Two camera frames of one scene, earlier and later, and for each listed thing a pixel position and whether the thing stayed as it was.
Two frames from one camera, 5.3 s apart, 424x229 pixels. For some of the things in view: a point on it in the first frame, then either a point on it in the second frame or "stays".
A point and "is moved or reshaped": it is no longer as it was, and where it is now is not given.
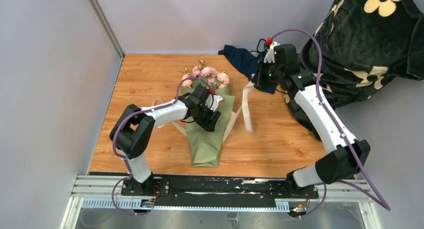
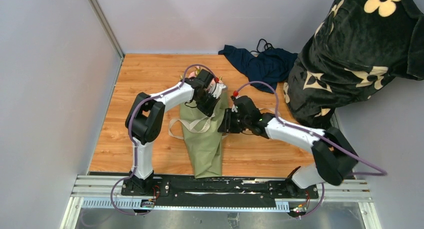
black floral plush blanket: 367,38 stays
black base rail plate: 218,189 stays
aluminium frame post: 100,16 stays
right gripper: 259,77 to 226,125
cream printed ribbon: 246,92 is moved or reshaped
